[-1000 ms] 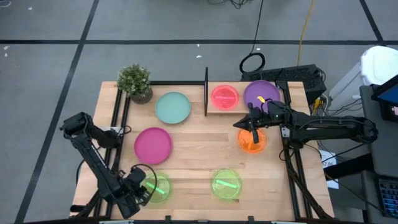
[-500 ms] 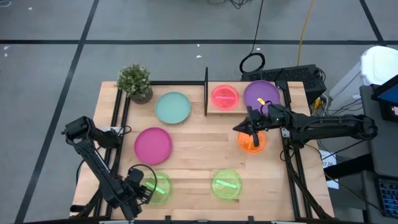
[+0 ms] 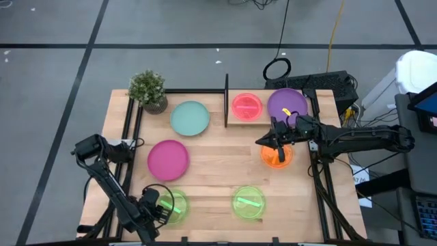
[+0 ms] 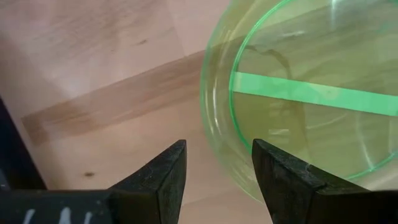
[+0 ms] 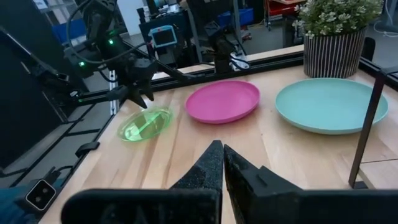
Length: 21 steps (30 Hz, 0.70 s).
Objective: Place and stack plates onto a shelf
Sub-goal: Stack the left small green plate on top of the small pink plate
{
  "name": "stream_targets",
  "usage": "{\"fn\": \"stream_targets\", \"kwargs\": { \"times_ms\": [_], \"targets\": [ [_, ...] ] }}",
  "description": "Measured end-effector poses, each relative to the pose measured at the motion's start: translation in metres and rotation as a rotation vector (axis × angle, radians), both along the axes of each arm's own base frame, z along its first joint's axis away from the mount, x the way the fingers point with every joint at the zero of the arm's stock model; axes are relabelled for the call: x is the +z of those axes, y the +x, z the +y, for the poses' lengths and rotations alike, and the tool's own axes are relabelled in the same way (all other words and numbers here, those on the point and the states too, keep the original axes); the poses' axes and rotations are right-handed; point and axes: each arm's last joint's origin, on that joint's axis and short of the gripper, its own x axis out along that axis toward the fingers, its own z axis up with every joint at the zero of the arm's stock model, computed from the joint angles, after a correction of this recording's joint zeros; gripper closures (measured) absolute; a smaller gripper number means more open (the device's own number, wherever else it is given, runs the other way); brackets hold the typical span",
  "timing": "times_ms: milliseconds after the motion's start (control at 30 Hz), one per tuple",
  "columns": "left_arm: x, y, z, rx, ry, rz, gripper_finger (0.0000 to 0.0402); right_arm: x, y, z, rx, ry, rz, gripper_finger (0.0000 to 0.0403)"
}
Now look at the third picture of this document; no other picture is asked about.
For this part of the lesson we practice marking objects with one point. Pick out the wooden shelf with black frame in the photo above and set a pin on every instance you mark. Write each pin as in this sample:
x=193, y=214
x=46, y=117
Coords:
x=239, y=121

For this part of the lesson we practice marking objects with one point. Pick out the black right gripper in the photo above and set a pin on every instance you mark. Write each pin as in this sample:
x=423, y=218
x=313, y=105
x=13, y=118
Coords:
x=285, y=133

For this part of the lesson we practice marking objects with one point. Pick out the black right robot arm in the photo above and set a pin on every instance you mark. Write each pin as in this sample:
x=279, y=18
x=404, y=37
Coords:
x=362, y=138

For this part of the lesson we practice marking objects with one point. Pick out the orange transparent plastic plate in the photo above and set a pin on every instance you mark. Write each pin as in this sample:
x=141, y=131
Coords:
x=269, y=159

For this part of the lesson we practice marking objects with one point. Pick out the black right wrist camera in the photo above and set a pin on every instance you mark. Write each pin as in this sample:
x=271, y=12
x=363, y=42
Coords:
x=307, y=126

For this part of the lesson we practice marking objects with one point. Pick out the white paper sheet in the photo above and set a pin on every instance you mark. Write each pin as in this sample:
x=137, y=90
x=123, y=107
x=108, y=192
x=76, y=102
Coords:
x=362, y=177

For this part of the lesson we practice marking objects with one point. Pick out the black tablet screen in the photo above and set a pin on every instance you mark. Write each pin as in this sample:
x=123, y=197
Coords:
x=426, y=107

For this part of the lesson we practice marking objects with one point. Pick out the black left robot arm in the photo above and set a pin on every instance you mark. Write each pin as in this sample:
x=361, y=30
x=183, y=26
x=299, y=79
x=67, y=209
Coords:
x=109, y=184

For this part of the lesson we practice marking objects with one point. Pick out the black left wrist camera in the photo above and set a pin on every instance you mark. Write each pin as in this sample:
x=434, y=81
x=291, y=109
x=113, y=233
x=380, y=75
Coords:
x=150, y=194

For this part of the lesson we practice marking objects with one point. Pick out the red transparent plastic plate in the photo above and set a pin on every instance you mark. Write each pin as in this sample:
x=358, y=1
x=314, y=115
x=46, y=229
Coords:
x=247, y=107

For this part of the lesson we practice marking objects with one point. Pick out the purple opaque plate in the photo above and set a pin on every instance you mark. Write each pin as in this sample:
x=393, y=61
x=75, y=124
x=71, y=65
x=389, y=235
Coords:
x=286, y=102

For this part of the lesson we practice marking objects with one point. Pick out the black aluminium table frame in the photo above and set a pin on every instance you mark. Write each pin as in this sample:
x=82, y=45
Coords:
x=194, y=91

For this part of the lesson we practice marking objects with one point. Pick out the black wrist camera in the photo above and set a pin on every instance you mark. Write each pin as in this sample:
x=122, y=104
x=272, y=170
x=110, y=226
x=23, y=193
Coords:
x=307, y=126
x=150, y=194

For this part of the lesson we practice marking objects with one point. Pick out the green transparent plastic plate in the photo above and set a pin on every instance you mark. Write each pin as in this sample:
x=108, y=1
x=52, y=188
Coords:
x=179, y=205
x=249, y=203

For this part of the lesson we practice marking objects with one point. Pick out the black computer case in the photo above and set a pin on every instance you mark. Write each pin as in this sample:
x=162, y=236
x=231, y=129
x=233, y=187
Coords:
x=317, y=82

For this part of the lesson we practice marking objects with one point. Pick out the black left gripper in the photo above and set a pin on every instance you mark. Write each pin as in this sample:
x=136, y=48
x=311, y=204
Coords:
x=148, y=212

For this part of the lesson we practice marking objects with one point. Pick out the magenta opaque plate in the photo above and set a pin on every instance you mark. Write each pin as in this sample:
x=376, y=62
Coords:
x=168, y=160

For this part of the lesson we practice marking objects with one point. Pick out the grey equipment cart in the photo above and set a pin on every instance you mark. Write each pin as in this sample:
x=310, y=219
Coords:
x=423, y=164

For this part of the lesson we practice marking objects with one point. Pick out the potted plant in striped pot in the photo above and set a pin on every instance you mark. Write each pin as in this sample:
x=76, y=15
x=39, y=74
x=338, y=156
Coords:
x=148, y=90

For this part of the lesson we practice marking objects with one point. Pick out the white trash bin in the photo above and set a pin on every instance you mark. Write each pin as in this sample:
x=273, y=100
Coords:
x=418, y=70

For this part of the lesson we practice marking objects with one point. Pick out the black backlit keyboard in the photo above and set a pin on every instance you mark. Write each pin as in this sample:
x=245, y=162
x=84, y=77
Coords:
x=426, y=218

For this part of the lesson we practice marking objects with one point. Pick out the pale teal opaque plate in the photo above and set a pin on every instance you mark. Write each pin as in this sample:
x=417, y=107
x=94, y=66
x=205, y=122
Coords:
x=190, y=118

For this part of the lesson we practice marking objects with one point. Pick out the yellow tag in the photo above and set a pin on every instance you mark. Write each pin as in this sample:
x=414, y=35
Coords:
x=286, y=111

